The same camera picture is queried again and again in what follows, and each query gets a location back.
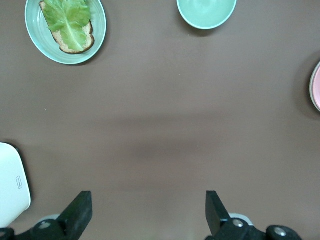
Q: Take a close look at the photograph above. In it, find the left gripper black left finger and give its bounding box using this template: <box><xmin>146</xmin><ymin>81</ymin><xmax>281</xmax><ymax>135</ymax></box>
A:
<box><xmin>29</xmin><ymin>191</ymin><xmax>93</xmax><ymax>240</ymax></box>

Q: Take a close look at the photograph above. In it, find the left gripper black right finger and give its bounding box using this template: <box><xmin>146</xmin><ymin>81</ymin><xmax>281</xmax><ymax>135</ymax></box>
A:
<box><xmin>204</xmin><ymin>191</ymin><xmax>266</xmax><ymax>240</ymax></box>

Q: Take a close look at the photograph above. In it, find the pink plate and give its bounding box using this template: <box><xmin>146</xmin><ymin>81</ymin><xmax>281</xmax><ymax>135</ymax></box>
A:
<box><xmin>311</xmin><ymin>66</ymin><xmax>320</xmax><ymax>107</ymax></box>

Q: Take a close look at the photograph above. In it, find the white toaster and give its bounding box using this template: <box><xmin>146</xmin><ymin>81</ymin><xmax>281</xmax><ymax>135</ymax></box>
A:
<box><xmin>0</xmin><ymin>142</ymin><xmax>32</xmax><ymax>230</ymax></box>

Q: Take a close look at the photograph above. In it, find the beige plate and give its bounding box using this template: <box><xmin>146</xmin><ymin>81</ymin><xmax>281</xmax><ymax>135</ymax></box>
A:
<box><xmin>308</xmin><ymin>60</ymin><xmax>320</xmax><ymax>113</ymax></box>

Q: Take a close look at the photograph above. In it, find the toasted bread slice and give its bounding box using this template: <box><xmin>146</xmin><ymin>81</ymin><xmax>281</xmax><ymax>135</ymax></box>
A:
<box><xmin>38</xmin><ymin>0</ymin><xmax>96</xmax><ymax>55</ymax></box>

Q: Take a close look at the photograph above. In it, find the mint green plate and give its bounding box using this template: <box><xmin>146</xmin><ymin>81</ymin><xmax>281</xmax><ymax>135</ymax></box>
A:
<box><xmin>24</xmin><ymin>0</ymin><xmax>107</xmax><ymax>65</ymax></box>

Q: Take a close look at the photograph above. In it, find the green lettuce leaf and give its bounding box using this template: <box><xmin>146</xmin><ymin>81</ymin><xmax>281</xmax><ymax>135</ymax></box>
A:
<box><xmin>42</xmin><ymin>0</ymin><xmax>91</xmax><ymax>52</ymax></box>

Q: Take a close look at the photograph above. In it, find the mint green bowl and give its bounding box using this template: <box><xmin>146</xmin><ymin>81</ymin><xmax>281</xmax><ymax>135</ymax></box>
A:
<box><xmin>176</xmin><ymin>0</ymin><xmax>238</xmax><ymax>30</ymax></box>

